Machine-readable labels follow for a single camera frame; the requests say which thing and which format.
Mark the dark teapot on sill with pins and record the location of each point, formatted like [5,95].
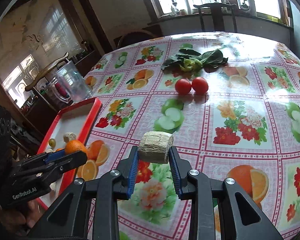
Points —
[244,6]

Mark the round back dark chair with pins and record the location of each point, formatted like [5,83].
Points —
[135,36]

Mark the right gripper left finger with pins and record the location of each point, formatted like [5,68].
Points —
[68,216]

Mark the green leafy vegetable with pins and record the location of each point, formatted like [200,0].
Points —
[189,60]

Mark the clear plastic pitcher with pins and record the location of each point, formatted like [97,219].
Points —
[72,81]

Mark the magenta thermos bottle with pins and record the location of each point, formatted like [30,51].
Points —
[61,90]

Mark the orange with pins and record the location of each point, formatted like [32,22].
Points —
[74,146]

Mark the person's left hand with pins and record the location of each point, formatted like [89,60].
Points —
[13,220]

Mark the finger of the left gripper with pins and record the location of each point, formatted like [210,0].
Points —
[65,162]
[52,154]

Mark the floral fruit print tablecloth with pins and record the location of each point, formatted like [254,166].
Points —
[247,125]

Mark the yam piece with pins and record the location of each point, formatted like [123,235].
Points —
[69,136]
[154,147]

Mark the wooden chair left side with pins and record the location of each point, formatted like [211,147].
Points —
[43,73]

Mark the dark wooden chair far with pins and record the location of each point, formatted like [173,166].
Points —
[217,15]

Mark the green apple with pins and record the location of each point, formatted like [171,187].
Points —
[52,142]

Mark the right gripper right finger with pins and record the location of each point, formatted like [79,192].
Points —
[239,215]

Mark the red tomato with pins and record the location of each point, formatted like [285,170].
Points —
[200,85]
[183,86]

